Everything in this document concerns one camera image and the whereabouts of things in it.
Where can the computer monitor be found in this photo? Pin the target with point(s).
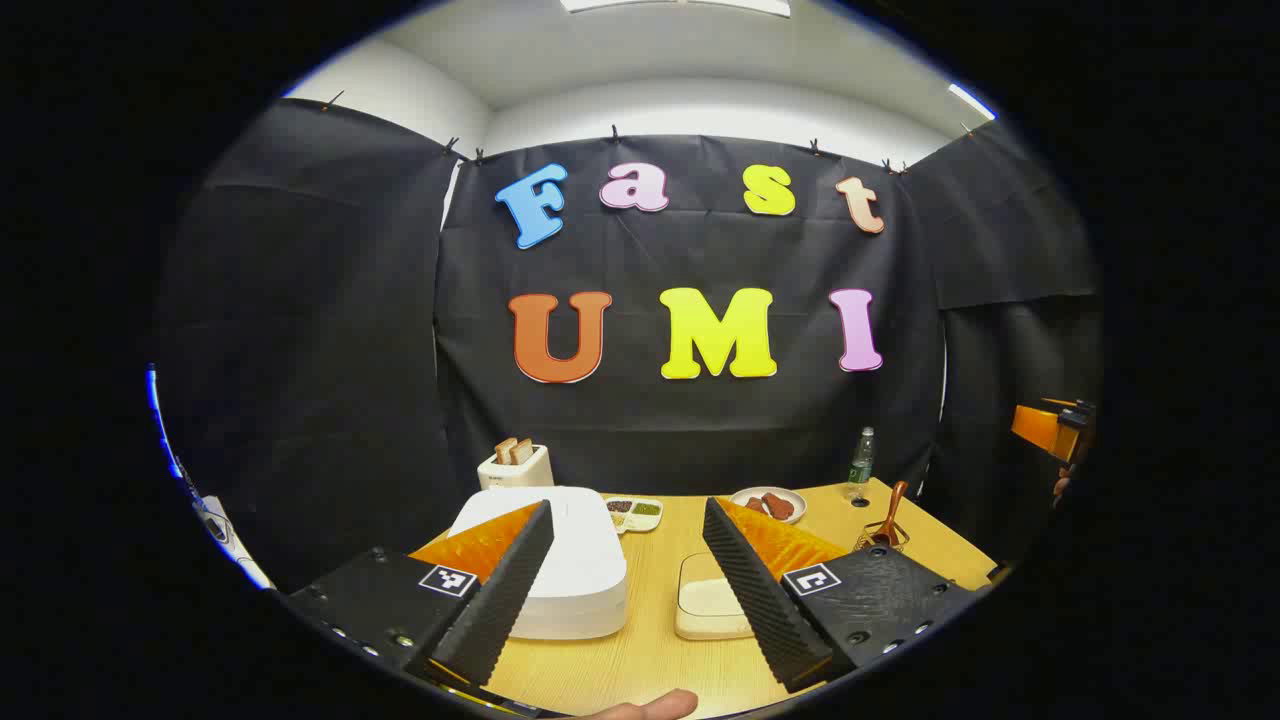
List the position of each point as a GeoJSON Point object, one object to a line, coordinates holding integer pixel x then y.
{"type": "Point", "coordinates": [153, 400]}

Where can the brown wooden spoon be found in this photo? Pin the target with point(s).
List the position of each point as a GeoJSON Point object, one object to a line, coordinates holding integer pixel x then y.
{"type": "Point", "coordinates": [893, 510]}

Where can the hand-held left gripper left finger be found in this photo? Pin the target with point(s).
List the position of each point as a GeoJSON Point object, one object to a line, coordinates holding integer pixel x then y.
{"type": "Point", "coordinates": [500, 600]}

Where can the white round plate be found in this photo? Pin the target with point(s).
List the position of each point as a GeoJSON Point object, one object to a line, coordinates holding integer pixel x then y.
{"type": "Point", "coordinates": [742, 496]}

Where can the white side desk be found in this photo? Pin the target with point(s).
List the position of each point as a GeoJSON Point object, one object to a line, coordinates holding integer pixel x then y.
{"type": "Point", "coordinates": [245, 565]}

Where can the white toaster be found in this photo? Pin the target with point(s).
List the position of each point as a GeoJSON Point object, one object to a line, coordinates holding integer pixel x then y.
{"type": "Point", "coordinates": [525, 472]}

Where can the white rice cooker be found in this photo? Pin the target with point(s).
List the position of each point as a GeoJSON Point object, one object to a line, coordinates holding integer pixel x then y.
{"type": "Point", "coordinates": [580, 560]}

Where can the clear rice container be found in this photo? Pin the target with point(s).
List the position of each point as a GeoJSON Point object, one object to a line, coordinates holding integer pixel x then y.
{"type": "Point", "coordinates": [700, 626]}

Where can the clear plastic water bottle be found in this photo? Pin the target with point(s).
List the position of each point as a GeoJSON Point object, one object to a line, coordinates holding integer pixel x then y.
{"type": "Point", "coordinates": [862, 465]}

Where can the black backdrop cloth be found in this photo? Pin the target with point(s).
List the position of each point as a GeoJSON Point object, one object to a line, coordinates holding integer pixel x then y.
{"type": "Point", "coordinates": [700, 430]}

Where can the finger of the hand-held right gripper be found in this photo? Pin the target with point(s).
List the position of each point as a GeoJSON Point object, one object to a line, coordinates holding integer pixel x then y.
{"type": "Point", "coordinates": [1035, 428]}

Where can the white divided condiment tray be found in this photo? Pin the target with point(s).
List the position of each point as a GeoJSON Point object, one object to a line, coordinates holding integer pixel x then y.
{"type": "Point", "coordinates": [633, 515]}

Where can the white rice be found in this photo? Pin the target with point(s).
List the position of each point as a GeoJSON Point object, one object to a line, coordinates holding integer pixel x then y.
{"type": "Point", "coordinates": [710, 597]}

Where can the brown meat slices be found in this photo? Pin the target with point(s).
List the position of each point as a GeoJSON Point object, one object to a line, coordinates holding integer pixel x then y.
{"type": "Point", "coordinates": [778, 506]}

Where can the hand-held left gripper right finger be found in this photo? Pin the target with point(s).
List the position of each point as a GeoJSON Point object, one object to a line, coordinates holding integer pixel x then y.
{"type": "Point", "coordinates": [760, 600]}

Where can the toasted bread slice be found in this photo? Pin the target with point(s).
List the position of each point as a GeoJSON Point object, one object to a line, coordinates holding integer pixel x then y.
{"type": "Point", "coordinates": [523, 452]}
{"type": "Point", "coordinates": [505, 450]}

